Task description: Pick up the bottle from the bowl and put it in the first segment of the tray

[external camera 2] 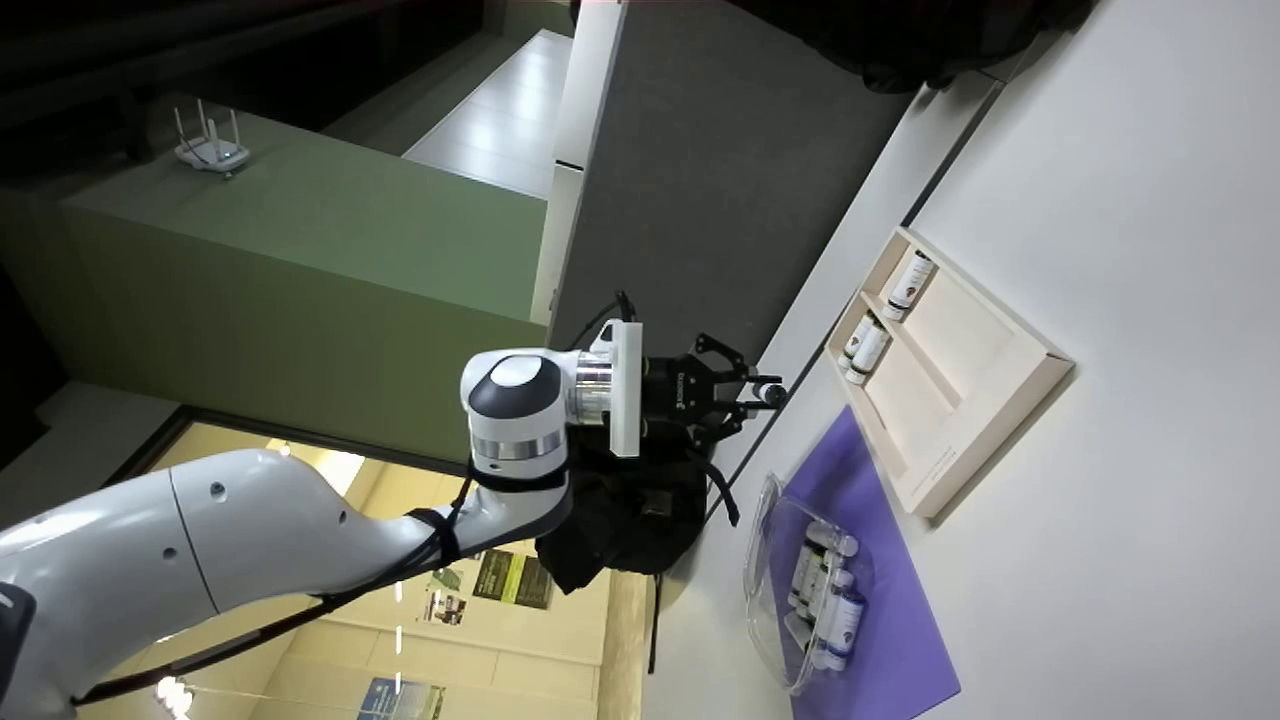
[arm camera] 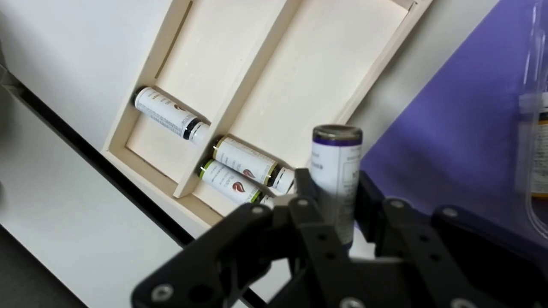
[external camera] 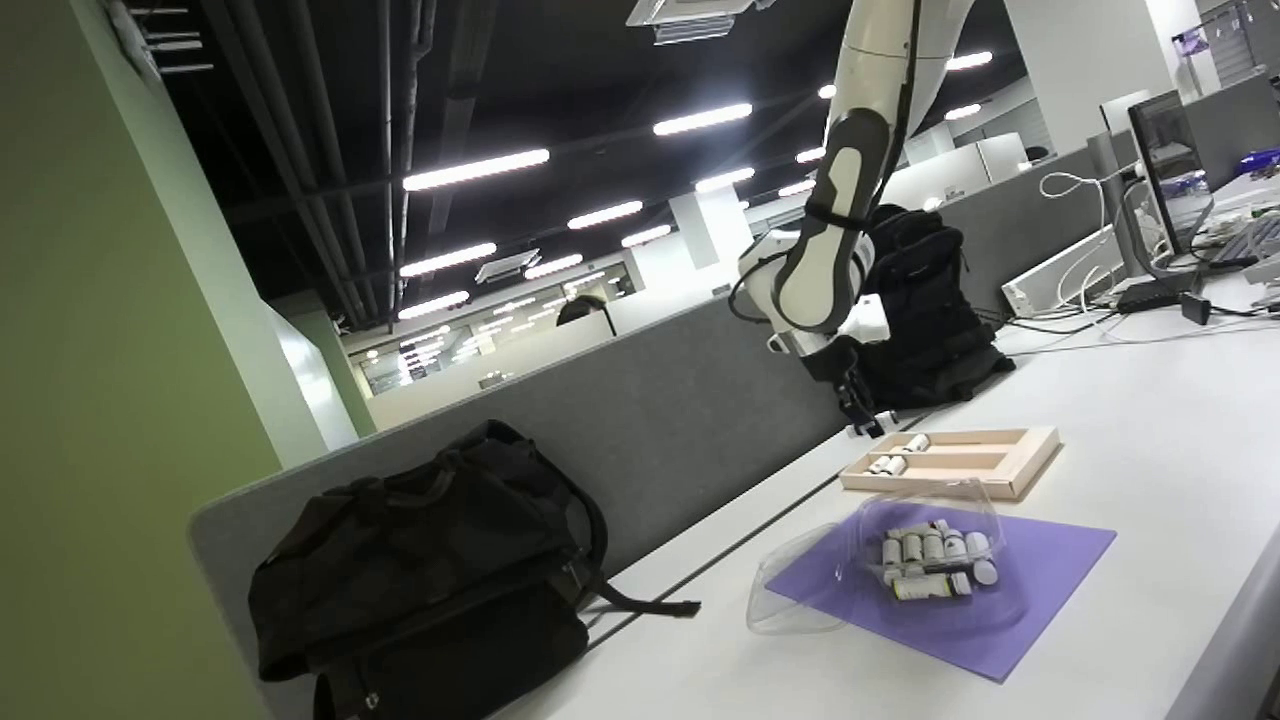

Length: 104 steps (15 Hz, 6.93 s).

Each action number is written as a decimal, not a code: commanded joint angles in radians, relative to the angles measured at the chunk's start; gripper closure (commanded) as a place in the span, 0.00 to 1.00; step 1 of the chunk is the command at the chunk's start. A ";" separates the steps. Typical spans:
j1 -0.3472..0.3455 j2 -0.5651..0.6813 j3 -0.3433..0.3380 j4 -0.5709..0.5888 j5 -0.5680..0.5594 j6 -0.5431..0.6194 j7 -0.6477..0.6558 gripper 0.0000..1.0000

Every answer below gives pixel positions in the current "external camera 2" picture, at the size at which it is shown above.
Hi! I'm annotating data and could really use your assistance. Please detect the white bottle green band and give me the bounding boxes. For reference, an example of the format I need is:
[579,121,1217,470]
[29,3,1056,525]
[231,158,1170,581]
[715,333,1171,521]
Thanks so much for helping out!
[790,550,833,616]

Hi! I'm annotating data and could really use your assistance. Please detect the black bulky object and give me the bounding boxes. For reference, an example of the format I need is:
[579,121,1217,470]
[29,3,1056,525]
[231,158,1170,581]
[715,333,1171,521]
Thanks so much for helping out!
[737,0,1099,96]

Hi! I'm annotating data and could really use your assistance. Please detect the white bottle black cap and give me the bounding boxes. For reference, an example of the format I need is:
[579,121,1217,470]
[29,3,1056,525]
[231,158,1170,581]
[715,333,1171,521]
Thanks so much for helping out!
[813,590,873,644]

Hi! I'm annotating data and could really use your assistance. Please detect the white object on cloth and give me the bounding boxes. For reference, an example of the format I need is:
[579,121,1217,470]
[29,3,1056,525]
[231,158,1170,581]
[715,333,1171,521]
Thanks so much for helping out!
[746,470,875,701]

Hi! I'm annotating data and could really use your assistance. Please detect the wooden segmented tray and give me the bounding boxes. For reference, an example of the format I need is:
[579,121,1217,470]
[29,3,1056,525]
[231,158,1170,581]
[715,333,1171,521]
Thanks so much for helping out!
[826,225,1079,529]

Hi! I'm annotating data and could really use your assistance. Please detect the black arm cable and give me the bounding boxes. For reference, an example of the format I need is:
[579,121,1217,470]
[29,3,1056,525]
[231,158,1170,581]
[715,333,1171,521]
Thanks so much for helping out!
[73,452,578,706]

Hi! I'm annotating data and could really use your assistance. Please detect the blue framed picture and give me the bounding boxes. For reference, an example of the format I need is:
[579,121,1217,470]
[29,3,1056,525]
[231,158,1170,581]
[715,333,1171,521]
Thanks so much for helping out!
[352,671,450,720]

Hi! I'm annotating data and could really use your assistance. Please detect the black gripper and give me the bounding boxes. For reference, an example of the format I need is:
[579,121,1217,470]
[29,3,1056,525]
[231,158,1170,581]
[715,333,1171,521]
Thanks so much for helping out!
[642,333,794,454]

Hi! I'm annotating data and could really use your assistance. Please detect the purple mat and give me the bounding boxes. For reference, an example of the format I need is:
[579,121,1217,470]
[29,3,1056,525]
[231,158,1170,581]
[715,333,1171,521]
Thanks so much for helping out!
[759,403,966,720]

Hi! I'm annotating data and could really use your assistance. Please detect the dark wall poster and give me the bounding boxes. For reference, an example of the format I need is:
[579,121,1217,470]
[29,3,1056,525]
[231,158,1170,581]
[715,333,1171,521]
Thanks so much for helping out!
[470,542,552,610]

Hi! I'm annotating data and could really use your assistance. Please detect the white bottle dark blue label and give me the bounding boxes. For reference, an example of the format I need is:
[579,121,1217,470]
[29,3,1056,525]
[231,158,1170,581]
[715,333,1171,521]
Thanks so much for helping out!
[798,521,864,561]

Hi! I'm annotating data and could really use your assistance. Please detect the green partition cabinet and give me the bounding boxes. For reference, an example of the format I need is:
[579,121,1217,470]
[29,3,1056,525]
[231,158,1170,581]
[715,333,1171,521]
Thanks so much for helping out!
[56,110,552,470]

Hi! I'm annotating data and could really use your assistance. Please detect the white wifi router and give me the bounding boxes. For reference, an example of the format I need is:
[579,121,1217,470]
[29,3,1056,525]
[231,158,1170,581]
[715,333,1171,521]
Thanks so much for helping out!
[163,93,255,179]

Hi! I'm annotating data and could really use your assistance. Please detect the black fabric bag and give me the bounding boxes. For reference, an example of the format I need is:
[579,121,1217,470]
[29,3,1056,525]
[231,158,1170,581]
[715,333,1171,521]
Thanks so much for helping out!
[531,443,746,598]

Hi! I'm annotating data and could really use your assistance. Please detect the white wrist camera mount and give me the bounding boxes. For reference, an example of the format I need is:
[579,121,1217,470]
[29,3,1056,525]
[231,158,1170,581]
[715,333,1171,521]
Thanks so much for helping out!
[605,316,650,462]

